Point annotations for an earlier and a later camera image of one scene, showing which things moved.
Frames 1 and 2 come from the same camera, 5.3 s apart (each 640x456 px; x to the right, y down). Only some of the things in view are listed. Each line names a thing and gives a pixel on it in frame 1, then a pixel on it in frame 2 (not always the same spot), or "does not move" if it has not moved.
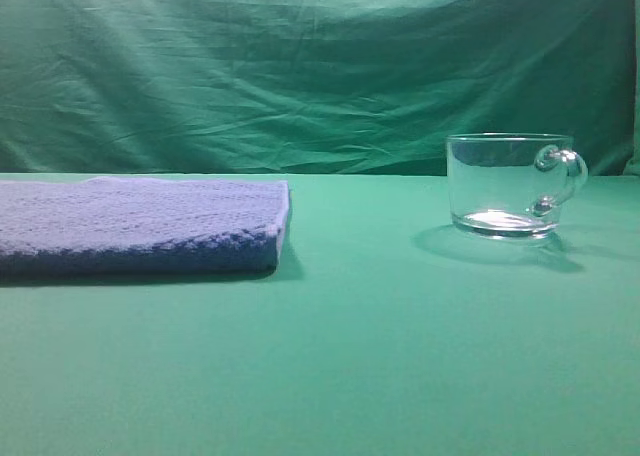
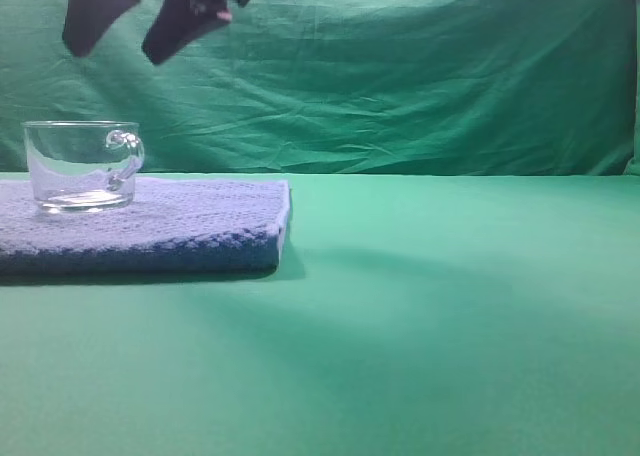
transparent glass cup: (511, 184) -> (83, 166)
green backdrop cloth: (312, 75) does not move
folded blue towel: (122, 227) does not move
